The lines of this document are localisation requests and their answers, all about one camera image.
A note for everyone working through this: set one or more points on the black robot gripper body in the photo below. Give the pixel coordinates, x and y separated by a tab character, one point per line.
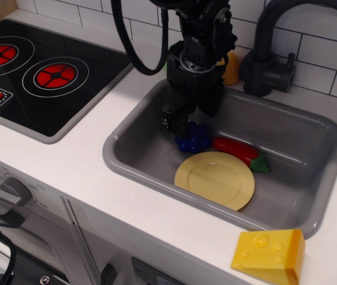
188	87

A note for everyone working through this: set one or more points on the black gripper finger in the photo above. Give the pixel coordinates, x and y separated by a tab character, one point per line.
210	103
176	123

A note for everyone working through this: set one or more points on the blue toy blueberries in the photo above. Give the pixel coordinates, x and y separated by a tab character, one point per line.
196	139

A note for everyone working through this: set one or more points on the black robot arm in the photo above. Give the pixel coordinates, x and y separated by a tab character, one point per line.
196	64

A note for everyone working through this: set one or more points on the yellow toy plate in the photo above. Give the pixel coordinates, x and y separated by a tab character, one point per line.
218	177

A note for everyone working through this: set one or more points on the grey sink basin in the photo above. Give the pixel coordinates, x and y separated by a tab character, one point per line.
299	147

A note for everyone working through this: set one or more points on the green toy lettuce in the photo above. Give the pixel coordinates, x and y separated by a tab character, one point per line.
165	65

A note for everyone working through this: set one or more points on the yellow toy corn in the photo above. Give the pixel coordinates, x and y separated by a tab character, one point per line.
231	75

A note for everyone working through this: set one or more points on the red toy chili pepper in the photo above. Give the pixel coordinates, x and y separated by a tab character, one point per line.
247	154

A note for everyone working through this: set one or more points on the dark grey faucet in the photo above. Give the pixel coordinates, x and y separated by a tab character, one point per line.
259	69

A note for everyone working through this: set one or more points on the black toy stove top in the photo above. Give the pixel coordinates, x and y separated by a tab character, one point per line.
49	81

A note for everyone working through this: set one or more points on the yellow toy cheese wedge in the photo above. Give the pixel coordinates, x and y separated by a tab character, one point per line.
275	256

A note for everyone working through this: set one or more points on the grey toy oven front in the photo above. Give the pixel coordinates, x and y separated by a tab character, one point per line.
46	230

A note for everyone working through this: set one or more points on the grey oven knob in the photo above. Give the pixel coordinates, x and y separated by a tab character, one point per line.
15	193

